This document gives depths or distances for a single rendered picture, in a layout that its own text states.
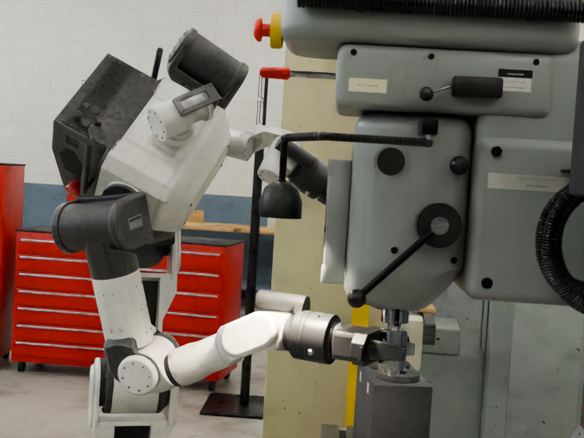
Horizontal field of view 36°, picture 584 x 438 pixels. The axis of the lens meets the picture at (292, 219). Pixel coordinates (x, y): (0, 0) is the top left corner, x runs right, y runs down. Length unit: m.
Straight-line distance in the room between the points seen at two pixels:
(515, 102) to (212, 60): 0.70
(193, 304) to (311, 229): 2.97
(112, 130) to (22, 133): 9.44
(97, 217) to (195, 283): 4.49
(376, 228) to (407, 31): 0.31
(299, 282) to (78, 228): 1.70
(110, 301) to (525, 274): 0.74
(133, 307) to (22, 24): 9.72
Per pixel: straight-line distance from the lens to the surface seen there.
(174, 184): 1.71
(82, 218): 1.68
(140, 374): 1.70
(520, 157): 1.44
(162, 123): 1.66
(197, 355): 1.68
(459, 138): 1.45
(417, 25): 1.43
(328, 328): 1.58
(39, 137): 11.12
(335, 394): 3.35
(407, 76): 1.43
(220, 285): 6.08
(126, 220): 1.65
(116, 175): 1.73
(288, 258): 3.27
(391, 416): 1.85
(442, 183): 1.45
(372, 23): 1.42
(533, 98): 1.45
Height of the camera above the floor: 1.52
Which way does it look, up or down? 3 degrees down
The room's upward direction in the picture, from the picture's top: 4 degrees clockwise
